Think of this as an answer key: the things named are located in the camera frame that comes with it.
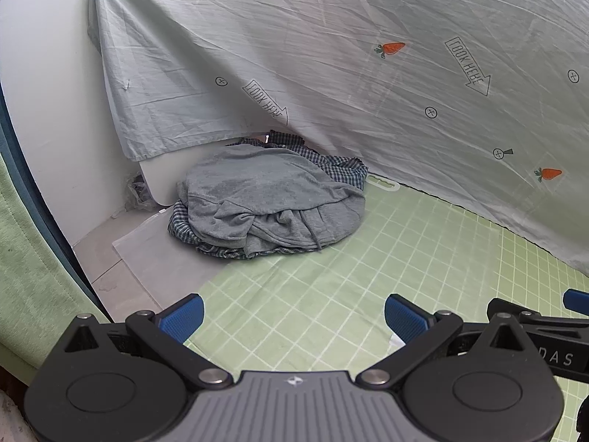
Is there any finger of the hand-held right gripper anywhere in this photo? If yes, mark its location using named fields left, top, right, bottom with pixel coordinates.
left=487, top=298, right=589, bottom=338
left=564, top=288, right=589, bottom=314

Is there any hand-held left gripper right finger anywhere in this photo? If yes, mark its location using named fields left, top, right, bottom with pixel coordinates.
left=358, top=294, right=541, bottom=390

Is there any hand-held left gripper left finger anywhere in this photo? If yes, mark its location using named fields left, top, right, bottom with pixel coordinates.
left=60, top=294, right=233, bottom=390

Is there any grey zip hoodie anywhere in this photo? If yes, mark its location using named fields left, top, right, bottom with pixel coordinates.
left=176, top=144, right=366, bottom=259

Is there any green grid mat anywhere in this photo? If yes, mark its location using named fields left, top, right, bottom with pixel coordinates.
left=184, top=172, right=589, bottom=442

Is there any dark blue cloth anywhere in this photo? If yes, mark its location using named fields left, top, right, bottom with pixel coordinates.
left=0, top=87, right=113, bottom=323

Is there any crumpled clear plastic bag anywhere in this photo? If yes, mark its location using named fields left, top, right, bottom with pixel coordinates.
left=125, top=171, right=158, bottom=213

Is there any white rounded panel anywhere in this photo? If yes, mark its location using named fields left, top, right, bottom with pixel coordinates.
left=138, top=136, right=258, bottom=206

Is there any blue plaid shirt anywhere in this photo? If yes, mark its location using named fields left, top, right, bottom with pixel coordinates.
left=167, top=130, right=369, bottom=259

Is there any green quilted blanket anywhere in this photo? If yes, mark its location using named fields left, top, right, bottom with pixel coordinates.
left=0, top=147, right=111, bottom=369

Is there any pale carrot-print bed sheet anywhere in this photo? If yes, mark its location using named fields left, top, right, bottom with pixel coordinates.
left=87, top=0, right=589, bottom=281

